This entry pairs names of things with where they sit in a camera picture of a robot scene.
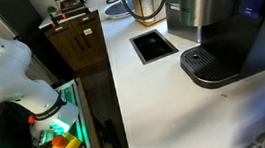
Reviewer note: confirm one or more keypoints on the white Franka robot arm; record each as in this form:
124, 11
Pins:
2, 75

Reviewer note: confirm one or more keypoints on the black silver coffee maker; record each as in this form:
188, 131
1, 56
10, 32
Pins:
222, 40

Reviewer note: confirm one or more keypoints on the green lidded coffee pod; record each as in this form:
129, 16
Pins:
263, 137

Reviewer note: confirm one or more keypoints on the steel framed countertop waste chute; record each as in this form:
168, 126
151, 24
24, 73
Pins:
153, 46

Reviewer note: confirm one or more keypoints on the white cabinet label sticker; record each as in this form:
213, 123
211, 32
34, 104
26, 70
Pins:
87, 31

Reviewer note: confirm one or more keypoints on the round blue tray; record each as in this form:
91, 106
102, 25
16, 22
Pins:
115, 11

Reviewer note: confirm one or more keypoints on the brown wooden cabinet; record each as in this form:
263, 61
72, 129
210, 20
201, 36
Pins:
69, 51

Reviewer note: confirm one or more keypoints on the black ribbed drip tray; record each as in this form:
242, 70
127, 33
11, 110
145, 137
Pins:
205, 65

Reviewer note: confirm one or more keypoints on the white paper cup stack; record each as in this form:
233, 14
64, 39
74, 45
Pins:
146, 2

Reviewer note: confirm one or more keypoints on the yellow emergency stop box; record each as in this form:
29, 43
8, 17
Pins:
71, 143

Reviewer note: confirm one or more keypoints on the dark printed box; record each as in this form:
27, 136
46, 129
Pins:
71, 3

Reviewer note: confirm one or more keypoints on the small green round object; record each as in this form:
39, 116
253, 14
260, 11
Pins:
51, 9

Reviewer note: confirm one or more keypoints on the aluminium rail frame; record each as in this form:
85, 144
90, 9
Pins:
83, 123

